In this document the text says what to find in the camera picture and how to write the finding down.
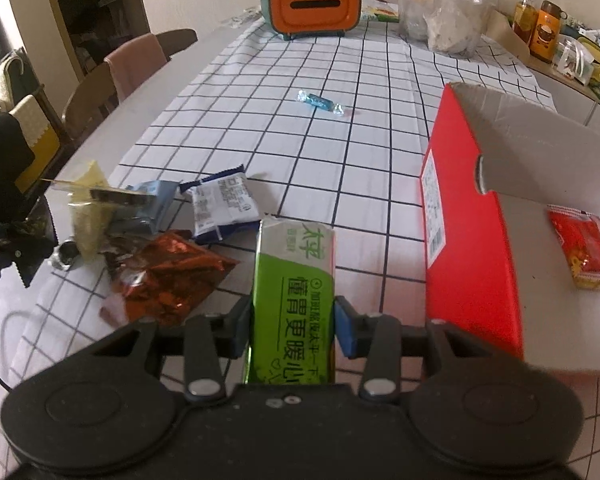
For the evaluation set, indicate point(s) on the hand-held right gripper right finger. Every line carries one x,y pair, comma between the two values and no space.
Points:
345,332

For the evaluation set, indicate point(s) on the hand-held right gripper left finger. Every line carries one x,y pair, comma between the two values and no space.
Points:
242,334

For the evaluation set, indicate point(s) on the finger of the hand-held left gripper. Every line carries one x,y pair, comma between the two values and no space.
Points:
122,197
32,252

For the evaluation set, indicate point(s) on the blue-grey snack packet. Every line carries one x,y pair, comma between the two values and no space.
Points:
147,215

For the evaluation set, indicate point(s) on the yellow snack packet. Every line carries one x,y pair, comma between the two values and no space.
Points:
87,222

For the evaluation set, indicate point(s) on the dark foil snack packet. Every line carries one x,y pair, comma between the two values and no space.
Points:
117,255

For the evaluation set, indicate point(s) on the green snack packet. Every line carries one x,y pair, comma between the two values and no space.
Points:
295,285

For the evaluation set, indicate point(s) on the copper foil snack packet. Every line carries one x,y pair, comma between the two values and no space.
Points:
175,280

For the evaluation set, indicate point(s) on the white and blue snack packet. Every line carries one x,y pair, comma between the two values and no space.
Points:
222,205

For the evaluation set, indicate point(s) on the red cardboard box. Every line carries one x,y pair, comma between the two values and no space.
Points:
465,260

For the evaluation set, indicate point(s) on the blue candy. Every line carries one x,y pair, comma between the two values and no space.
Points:
320,101

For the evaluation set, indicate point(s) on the red snack packet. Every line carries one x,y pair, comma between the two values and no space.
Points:
587,245

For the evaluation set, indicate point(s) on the chair with yellow cover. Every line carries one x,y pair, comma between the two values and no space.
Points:
37,130

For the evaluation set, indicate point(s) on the wooden chair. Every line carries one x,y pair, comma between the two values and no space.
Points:
87,102

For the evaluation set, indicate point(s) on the pink cloth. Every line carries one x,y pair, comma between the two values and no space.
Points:
135,65

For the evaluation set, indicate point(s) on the checked white tablecloth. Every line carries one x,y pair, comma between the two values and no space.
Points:
300,160

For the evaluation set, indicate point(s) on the green and white packet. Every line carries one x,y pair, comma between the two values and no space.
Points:
380,11

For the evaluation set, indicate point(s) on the clear plastic bag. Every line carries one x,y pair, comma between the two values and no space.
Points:
440,10

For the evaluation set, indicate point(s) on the brown cardboard box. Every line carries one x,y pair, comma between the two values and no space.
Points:
502,27

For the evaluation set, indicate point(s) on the orange-labelled jar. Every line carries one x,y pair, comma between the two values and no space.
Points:
545,32

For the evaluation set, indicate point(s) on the amber glass jar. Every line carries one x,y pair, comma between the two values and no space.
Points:
524,15

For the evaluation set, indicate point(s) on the yellow-lidded plastic container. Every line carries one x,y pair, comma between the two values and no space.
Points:
587,57

